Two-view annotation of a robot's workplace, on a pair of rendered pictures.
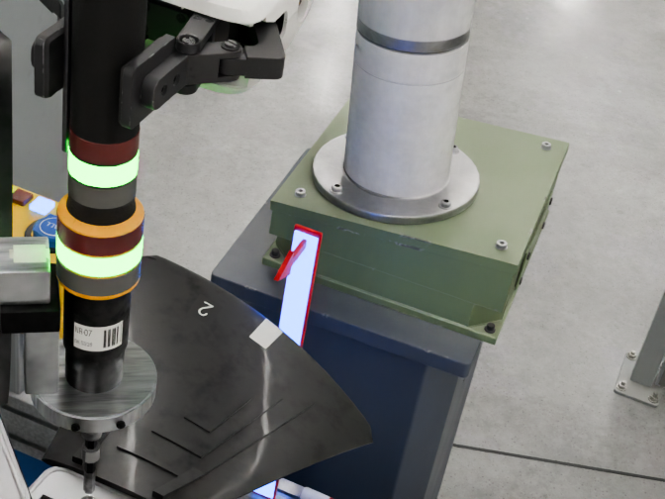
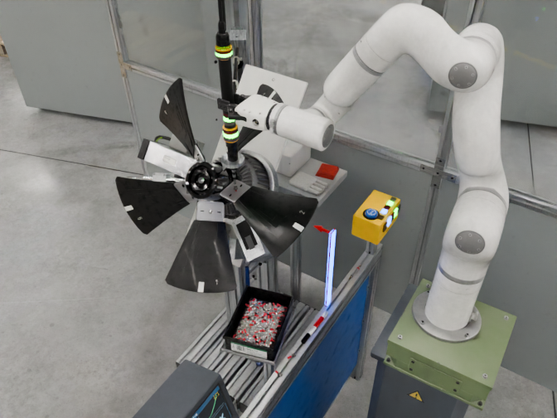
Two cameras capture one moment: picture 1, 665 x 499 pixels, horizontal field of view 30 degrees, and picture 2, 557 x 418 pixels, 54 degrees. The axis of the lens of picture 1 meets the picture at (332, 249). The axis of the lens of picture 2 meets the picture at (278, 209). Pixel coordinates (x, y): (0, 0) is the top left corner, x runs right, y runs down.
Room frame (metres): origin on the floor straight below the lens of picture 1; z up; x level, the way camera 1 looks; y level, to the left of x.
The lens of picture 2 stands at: (1.04, -1.11, 2.28)
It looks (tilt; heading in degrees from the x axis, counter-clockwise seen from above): 41 degrees down; 108
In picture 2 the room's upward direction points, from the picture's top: 1 degrees counter-clockwise
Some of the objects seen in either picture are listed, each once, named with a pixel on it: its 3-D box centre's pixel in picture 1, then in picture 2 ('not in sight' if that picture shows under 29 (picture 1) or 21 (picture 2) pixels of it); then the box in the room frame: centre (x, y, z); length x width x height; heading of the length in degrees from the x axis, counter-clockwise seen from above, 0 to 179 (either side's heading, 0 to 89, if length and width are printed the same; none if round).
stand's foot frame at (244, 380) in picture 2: not in sight; (253, 342); (0.43, 0.35, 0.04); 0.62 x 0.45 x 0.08; 74
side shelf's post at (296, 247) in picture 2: not in sight; (295, 245); (0.54, 0.68, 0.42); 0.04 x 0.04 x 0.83; 74
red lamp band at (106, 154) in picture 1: (104, 135); not in sight; (0.50, 0.12, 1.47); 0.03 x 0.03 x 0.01
